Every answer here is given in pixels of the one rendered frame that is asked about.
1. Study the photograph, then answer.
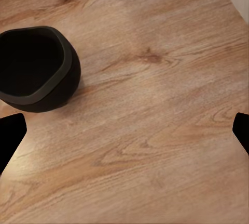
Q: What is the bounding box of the cauldron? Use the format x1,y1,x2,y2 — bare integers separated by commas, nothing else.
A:
0,25,81,113

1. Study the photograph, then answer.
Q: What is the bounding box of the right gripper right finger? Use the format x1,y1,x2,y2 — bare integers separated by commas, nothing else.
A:
232,113,249,154

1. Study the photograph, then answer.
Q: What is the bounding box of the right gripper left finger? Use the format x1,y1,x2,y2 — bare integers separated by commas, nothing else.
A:
0,112,27,175

